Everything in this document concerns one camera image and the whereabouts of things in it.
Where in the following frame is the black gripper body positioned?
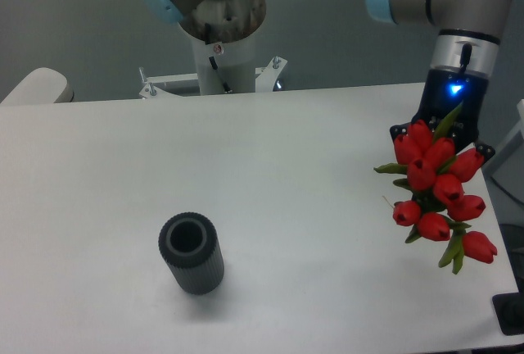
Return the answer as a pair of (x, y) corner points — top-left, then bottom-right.
(411, 70), (495, 161)

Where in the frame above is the red tulip bouquet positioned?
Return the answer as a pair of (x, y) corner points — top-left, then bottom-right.
(374, 106), (498, 275)

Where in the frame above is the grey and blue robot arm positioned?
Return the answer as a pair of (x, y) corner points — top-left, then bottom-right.
(143, 0), (513, 162)

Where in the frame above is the dark grey ribbed vase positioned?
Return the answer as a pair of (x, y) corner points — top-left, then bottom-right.
(158, 212), (225, 295)

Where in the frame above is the white furniture at right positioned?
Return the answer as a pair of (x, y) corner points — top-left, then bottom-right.
(483, 100), (523, 207)

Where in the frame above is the black device at table edge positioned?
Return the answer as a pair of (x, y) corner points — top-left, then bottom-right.
(492, 293), (523, 336)

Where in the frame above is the white chair armrest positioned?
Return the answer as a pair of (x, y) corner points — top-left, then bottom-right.
(1, 67), (75, 107)

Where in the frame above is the white pedestal base frame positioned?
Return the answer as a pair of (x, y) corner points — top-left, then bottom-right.
(138, 56), (288, 99)

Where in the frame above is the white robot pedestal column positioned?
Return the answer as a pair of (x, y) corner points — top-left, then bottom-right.
(178, 0), (268, 95)

